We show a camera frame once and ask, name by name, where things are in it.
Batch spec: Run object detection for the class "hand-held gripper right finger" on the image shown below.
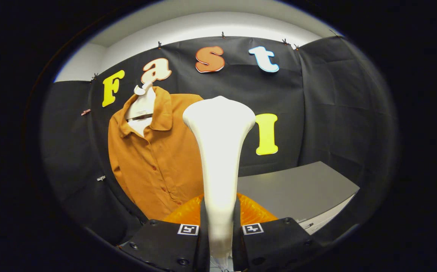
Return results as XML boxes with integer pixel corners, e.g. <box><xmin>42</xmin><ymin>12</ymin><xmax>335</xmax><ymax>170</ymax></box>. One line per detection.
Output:
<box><xmin>232</xmin><ymin>193</ymin><xmax>323</xmax><ymax>272</ymax></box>

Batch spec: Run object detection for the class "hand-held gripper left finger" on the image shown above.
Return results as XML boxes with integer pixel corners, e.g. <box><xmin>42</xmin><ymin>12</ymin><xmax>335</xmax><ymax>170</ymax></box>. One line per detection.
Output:
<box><xmin>117</xmin><ymin>194</ymin><xmax>211</xmax><ymax>272</ymax></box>

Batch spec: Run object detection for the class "white garment steamer head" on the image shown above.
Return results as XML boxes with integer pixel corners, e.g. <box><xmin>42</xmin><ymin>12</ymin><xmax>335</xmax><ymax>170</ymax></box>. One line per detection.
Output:
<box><xmin>182</xmin><ymin>96</ymin><xmax>256</xmax><ymax>261</ymax></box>

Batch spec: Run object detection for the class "orange button-up shirt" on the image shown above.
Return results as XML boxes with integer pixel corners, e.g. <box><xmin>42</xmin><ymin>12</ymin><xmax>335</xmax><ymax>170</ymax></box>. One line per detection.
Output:
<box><xmin>108</xmin><ymin>87</ymin><xmax>206</xmax><ymax>221</ymax></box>

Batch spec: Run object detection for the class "grey drawer cabinet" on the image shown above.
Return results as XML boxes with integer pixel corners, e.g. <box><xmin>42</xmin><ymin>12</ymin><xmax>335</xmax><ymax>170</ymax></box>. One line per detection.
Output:
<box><xmin>237</xmin><ymin>161</ymin><xmax>360</xmax><ymax>235</ymax></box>

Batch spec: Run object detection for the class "white mannequin on stand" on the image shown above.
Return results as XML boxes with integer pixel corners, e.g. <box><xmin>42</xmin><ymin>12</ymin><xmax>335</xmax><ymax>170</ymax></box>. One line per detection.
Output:
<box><xmin>125</xmin><ymin>82</ymin><xmax>157</xmax><ymax>137</ymax></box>

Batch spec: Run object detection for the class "black backdrop cloth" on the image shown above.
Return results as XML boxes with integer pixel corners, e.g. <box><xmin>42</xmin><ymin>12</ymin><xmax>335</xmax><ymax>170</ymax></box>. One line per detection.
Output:
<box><xmin>41</xmin><ymin>36</ymin><xmax>398</xmax><ymax>246</ymax></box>

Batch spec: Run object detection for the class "row of black cloth clips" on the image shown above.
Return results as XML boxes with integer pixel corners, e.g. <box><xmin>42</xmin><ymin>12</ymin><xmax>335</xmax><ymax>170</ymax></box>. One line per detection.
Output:
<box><xmin>90</xmin><ymin>30</ymin><xmax>342</xmax><ymax>82</ymax></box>

